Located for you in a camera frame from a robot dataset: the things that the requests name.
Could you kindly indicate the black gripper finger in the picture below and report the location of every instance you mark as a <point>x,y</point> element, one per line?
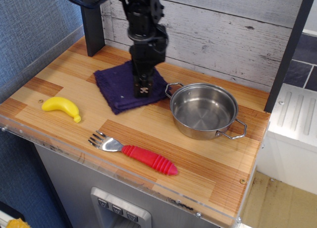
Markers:
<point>149,86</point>
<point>137,84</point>

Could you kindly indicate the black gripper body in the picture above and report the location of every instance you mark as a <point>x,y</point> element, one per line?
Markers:
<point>148,51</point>

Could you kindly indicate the purple rag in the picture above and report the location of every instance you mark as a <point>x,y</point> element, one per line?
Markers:
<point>117,87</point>

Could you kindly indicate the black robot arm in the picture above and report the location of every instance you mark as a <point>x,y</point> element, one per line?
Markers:
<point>142,15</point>

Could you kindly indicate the yellow toy banana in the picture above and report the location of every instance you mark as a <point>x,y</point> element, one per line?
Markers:
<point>62,104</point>

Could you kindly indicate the clear acrylic edge guard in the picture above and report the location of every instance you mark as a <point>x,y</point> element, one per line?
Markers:
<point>213,175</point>

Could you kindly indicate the silver button panel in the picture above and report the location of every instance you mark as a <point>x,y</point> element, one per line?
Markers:
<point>114,212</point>

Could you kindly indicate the white ribbed cabinet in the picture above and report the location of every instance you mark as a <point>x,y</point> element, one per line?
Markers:
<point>289,150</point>

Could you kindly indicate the yellow black object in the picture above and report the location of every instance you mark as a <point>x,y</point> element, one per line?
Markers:
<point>14,223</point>

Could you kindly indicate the silver pan with handles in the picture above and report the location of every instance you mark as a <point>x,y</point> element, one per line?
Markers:
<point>203,111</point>

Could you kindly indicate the black left frame post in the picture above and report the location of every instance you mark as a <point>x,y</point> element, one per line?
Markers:
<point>93,28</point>

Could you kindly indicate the black frame post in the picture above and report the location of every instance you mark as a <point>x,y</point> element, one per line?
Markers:
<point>93,28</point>
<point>295,35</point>

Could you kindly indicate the red handled fork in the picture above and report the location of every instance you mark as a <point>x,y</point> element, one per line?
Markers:
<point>157,162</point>

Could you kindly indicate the black right frame post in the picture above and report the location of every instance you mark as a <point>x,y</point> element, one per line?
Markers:
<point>295,35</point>

